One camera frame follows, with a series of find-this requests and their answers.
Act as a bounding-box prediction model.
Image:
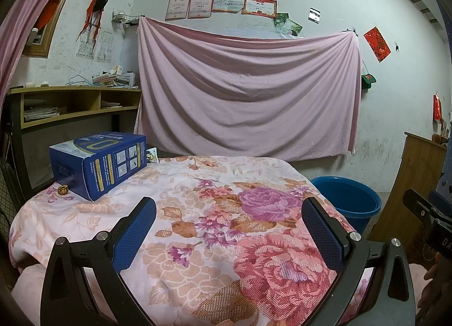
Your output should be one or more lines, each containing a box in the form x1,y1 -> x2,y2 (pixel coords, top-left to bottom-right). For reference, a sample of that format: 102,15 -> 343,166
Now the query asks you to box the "right hand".
418,252 -> 451,314

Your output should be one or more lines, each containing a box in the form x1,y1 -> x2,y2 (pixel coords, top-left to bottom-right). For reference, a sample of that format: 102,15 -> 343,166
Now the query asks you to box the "blue plastic bucket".
311,176 -> 382,234

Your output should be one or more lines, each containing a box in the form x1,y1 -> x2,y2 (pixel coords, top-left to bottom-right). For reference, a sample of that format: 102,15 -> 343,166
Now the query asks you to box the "wooden cabinet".
368,132 -> 447,247

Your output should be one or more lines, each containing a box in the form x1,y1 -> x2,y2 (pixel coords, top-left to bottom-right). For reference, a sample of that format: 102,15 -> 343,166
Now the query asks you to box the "cartoon small packet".
145,148 -> 159,164

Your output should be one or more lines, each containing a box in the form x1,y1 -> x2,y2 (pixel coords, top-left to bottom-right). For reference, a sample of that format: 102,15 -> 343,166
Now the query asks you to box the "blue cardboard box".
49,132 -> 147,201

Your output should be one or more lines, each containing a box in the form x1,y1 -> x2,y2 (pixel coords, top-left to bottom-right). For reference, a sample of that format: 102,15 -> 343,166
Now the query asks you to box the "floral pink bed cover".
9,156 -> 351,325

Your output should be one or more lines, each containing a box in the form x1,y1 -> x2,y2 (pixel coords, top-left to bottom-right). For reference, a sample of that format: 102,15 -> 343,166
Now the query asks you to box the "red hanging bag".
433,94 -> 442,122

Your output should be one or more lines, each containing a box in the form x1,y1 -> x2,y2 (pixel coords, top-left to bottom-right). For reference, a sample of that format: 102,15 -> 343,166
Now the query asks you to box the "green red hanging pouch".
362,61 -> 376,90

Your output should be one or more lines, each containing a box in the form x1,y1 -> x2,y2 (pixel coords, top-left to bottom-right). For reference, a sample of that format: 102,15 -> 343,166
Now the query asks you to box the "stack of books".
93,65 -> 136,88

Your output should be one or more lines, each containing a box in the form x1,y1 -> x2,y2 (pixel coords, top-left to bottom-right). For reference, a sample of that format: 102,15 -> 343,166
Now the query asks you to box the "red black hanging tassel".
78,0 -> 109,46

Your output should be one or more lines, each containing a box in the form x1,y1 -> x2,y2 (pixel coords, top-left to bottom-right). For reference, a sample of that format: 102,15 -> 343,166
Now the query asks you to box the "pink window curtain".
1,0 -> 48,99

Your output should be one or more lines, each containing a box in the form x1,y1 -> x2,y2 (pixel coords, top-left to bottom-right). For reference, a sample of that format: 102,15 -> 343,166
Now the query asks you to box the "pink hanging wall sheet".
136,18 -> 362,162

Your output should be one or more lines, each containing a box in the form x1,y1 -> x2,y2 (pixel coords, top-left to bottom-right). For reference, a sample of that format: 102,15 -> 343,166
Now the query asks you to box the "wooden wall shelf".
2,86 -> 141,130

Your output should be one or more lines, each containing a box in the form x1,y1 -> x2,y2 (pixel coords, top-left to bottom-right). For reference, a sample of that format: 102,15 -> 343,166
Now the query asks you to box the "red paper wall poster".
364,27 -> 391,63

